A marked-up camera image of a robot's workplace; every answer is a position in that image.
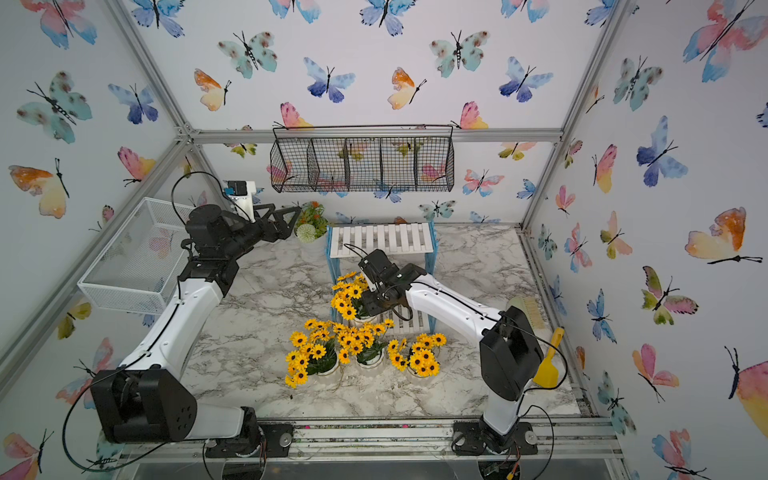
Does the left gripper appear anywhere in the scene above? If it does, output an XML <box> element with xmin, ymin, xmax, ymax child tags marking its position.
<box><xmin>221</xmin><ymin>201</ymin><xmax>298</xmax><ymax>262</ymax></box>

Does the sunflower pot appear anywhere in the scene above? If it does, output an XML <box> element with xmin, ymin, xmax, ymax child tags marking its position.
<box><xmin>386</xmin><ymin>333</ymin><xmax>447</xmax><ymax>378</ymax></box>
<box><xmin>331</xmin><ymin>272</ymin><xmax>373</xmax><ymax>325</ymax></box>
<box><xmin>333</xmin><ymin>319</ymin><xmax>395</xmax><ymax>365</ymax></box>
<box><xmin>284</xmin><ymin>319</ymin><xmax>339</xmax><ymax>389</ymax></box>

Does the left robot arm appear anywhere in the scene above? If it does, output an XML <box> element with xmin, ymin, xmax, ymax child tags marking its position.
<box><xmin>90</xmin><ymin>204</ymin><xmax>301</xmax><ymax>458</ymax></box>

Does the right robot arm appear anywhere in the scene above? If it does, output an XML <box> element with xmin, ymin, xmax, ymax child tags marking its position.
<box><xmin>358</xmin><ymin>249</ymin><xmax>544</xmax><ymax>455</ymax></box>

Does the mixed flower pot behind shelf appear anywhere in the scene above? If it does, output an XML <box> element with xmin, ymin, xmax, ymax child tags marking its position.
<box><xmin>294</xmin><ymin>201</ymin><xmax>329</xmax><ymax>245</ymax></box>

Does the blue white wooden shelf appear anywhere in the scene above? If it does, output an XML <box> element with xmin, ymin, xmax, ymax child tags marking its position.
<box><xmin>325</xmin><ymin>221</ymin><xmax>439</xmax><ymax>335</ymax></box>

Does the green hand brush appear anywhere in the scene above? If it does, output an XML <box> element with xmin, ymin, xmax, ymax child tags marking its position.
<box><xmin>507</xmin><ymin>297</ymin><xmax>548</xmax><ymax>331</ymax></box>

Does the yellow toy shovel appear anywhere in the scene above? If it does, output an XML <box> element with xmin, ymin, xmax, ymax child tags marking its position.
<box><xmin>533</xmin><ymin>327</ymin><xmax>565</xmax><ymax>389</ymax></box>

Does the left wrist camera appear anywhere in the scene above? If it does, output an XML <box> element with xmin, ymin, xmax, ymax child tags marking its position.
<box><xmin>224</xmin><ymin>180</ymin><xmax>256</xmax><ymax>221</ymax></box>

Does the black wire wall basket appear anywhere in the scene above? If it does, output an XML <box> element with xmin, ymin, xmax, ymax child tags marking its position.
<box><xmin>267</xmin><ymin>124</ymin><xmax>455</xmax><ymax>194</ymax></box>

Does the white mesh wall basket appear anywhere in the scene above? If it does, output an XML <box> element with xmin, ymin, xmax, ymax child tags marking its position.
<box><xmin>78</xmin><ymin>197</ymin><xmax>193</xmax><ymax>315</ymax></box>

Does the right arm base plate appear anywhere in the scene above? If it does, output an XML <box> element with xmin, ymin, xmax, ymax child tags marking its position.
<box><xmin>450</xmin><ymin>419</ymin><xmax>538</xmax><ymax>457</ymax></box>

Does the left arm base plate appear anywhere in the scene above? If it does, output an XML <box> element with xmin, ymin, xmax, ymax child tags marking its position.
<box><xmin>204</xmin><ymin>422</ymin><xmax>295</xmax><ymax>460</ymax></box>

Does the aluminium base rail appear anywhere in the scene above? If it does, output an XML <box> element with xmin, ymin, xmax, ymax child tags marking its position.
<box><xmin>119</xmin><ymin>416</ymin><xmax>625</xmax><ymax>464</ymax></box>

